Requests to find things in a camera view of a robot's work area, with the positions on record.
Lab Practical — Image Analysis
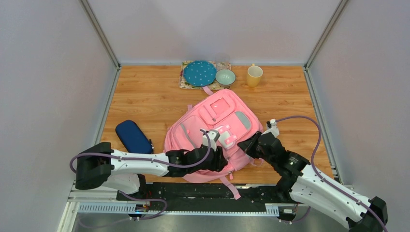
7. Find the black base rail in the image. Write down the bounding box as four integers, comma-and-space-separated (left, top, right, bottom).
130, 183, 296, 212

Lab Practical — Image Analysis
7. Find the yellow mug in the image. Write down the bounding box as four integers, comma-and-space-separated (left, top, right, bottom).
246, 64, 264, 87

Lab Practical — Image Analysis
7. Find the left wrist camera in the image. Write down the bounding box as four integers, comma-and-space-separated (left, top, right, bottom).
200, 129, 220, 151

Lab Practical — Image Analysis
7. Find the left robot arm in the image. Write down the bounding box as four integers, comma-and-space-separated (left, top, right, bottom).
70, 142, 228, 201

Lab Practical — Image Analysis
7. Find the navy blue pencil case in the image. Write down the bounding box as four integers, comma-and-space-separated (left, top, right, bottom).
115, 120, 154, 154

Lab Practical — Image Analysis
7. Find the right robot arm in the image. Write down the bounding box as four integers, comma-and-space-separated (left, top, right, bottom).
238, 132, 388, 232

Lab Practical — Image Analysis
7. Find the light green bowl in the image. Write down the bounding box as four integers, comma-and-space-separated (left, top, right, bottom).
215, 69, 236, 87

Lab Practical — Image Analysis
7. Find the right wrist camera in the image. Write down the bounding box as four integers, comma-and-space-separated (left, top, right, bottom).
262, 119, 279, 137

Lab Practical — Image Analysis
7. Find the clear drinking glass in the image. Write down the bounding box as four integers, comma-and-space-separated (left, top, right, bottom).
215, 53, 230, 71

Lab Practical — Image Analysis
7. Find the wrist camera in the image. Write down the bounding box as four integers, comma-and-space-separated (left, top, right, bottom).
200, 129, 220, 151
262, 119, 279, 137

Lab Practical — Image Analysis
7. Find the pink student backpack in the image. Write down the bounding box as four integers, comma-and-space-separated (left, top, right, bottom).
164, 89, 263, 200

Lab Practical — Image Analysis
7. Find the blue polka dot plate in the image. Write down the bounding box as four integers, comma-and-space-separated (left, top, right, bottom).
182, 60, 217, 87

